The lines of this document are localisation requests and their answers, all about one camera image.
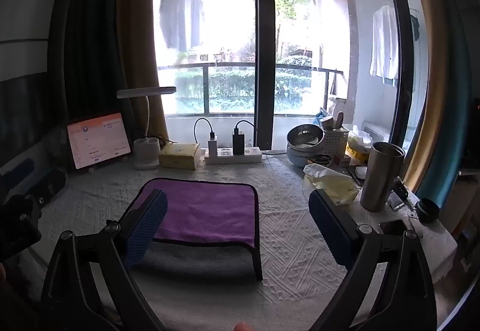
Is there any black round lens cap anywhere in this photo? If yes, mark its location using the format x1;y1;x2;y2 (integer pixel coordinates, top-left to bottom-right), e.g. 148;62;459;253
416;198;441;224

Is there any balcony railing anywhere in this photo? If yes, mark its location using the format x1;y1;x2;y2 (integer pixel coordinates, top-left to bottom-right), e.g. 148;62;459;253
157;62;345;116

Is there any purple towel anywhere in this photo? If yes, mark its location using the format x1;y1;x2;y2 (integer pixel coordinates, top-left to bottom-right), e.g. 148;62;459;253
118;178;264;281

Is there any white desk lamp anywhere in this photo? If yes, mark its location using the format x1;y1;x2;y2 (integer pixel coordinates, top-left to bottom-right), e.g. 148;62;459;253
116;86;177;170

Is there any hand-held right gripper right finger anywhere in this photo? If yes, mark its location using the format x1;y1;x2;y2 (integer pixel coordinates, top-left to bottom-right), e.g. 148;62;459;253
309;189;438;331

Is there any stack of metal bowls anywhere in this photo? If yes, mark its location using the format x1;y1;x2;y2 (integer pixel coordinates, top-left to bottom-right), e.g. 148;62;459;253
286;124;325;168

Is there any yellow plastic bag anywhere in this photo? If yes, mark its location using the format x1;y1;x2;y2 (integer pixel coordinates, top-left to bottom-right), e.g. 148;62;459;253
302;163;360;206

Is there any yellow tissue box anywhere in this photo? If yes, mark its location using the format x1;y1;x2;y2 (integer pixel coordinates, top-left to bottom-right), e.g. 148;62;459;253
158;142;201;170

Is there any black charger with cable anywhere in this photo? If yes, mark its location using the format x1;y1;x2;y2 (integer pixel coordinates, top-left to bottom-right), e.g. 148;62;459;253
232;120;256;155

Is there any tablet with red case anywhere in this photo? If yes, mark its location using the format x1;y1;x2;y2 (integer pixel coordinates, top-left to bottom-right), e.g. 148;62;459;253
67;112;132;170

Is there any black car key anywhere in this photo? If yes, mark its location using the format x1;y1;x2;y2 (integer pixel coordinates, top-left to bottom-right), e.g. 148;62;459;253
393;181;410;201

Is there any white perforated basket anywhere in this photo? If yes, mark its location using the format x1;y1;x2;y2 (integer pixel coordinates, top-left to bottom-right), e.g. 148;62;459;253
321;125;350;158

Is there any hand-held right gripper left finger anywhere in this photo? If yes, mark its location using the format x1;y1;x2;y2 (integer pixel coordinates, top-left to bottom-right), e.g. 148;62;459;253
40;189;169;331

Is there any stainless steel tumbler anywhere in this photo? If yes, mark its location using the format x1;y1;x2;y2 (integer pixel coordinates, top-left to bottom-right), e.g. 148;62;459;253
359;141;406;212

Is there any white power strip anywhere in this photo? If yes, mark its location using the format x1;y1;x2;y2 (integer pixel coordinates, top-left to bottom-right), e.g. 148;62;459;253
204;146;263;165

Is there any white charger with cable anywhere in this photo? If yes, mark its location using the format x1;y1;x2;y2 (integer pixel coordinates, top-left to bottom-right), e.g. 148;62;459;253
193;118;218;158

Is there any tan curtain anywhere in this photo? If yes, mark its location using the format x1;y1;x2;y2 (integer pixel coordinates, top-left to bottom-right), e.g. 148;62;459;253
116;0;170;146

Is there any white textured tablecloth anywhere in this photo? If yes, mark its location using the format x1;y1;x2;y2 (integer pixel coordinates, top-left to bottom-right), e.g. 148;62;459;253
7;156;459;331

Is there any black smartphone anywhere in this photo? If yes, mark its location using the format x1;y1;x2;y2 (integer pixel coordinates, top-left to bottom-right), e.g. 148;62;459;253
379;219;408;236

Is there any grey hanging shirt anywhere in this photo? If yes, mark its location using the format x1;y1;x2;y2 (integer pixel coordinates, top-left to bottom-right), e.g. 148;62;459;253
159;0;203;51

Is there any white hanging shirt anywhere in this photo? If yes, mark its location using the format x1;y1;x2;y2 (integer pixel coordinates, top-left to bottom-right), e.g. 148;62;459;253
369;5;399;87

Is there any dark curtain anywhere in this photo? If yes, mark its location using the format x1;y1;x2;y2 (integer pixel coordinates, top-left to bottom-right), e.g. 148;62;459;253
47;0;136;129

